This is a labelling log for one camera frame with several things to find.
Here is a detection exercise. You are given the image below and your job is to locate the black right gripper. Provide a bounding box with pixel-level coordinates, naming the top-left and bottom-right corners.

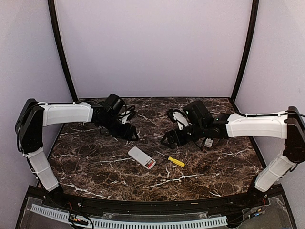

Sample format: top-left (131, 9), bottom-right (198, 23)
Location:
top-left (160, 122), bottom-right (206, 149)

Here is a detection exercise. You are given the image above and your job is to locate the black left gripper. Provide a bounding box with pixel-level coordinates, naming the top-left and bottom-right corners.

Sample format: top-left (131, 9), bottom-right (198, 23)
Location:
top-left (100, 114), bottom-right (139, 141)

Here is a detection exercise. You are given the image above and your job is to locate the white remote control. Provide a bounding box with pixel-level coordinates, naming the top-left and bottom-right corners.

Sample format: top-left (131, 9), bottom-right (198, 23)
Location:
top-left (128, 147), bottom-right (155, 170)

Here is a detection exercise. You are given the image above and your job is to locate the yellow handled screwdriver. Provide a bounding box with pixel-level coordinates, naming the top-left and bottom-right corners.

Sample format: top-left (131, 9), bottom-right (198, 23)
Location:
top-left (156, 151), bottom-right (185, 167)

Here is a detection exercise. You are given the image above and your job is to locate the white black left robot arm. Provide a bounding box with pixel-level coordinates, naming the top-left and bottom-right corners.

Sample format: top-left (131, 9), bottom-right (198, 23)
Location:
top-left (15, 94), bottom-right (139, 208)

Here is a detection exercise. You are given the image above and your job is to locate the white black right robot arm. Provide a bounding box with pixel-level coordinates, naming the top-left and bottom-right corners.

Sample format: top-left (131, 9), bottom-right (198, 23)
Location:
top-left (161, 101), bottom-right (305, 207)

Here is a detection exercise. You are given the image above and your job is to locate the white air conditioner remote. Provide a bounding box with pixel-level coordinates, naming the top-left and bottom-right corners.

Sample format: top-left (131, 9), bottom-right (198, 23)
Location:
top-left (204, 138), bottom-right (213, 148)

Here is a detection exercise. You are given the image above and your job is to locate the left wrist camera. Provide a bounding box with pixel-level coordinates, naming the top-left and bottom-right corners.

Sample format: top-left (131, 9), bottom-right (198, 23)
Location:
top-left (119, 105), bottom-right (136, 124)

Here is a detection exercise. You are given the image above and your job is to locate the black front rail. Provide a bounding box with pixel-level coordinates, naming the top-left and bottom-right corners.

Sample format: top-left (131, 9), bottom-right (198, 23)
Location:
top-left (26, 185), bottom-right (286, 217)

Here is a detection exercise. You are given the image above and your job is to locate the white slotted cable duct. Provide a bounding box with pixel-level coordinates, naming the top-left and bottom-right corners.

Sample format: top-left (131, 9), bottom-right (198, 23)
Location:
top-left (30, 204), bottom-right (227, 229)

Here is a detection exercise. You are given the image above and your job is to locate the black right frame post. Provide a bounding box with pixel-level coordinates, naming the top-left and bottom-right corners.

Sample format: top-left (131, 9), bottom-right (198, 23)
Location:
top-left (230, 0), bottom-right (259, 103)

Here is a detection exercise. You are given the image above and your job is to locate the black frame post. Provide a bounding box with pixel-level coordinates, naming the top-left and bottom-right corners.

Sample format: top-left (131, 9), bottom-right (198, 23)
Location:
top-left (47, 0), bottom-right (78, 102)
top-left (230, 0), bottom-right (259, 103)

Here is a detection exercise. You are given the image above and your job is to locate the black left frame post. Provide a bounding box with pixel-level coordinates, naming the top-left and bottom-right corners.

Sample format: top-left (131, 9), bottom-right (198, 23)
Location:
top-left (47, 0), bottom-right (78, 102)

